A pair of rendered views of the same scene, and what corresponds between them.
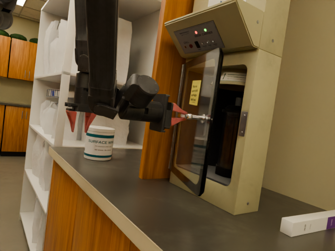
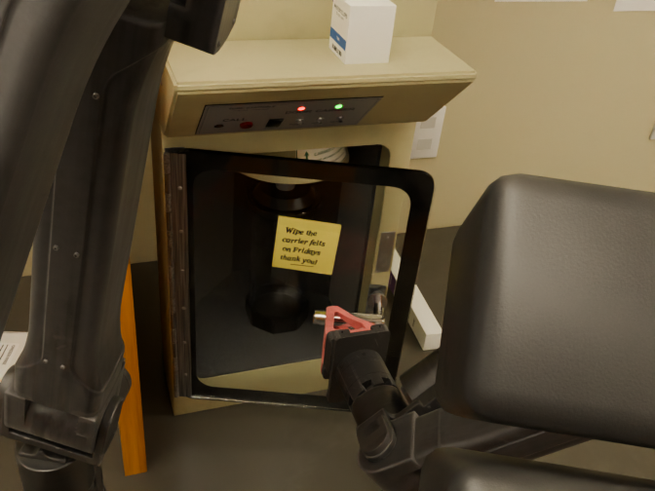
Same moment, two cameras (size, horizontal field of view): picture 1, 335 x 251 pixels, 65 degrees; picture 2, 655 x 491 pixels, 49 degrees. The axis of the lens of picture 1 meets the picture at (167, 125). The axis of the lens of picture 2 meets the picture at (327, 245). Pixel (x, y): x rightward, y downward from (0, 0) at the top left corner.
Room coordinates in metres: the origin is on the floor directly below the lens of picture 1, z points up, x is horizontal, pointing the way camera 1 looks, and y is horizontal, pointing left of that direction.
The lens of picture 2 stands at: (0.63, 0.62, 1.77)
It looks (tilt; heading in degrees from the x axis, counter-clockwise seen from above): 34 degrees down; 283
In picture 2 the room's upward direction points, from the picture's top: 6 degrees clockwise
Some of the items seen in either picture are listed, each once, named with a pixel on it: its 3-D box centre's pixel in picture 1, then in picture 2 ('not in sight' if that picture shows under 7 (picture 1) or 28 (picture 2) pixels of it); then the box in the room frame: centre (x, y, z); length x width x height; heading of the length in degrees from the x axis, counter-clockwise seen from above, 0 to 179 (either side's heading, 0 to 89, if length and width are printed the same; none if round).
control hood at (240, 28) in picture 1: (206, 33); (315, 100); (0.83, -0.08, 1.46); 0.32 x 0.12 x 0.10; 35
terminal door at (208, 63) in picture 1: (191, 119); (293, 297); (0.83, -0.07, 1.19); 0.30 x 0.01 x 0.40; 15
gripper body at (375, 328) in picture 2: (151, 111); (364, 379); (0.71, 0.05, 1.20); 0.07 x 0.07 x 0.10; 35
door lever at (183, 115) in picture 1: (190, 116); (350, 311); (0.75, -0.06, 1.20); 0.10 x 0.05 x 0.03; 15
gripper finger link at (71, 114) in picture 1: (78, 118); not in sight; (0.91, 0.31, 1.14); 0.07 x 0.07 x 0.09; 35
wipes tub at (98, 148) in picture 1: (99, 142); not in sight; (1.25, 0.31, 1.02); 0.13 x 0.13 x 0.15
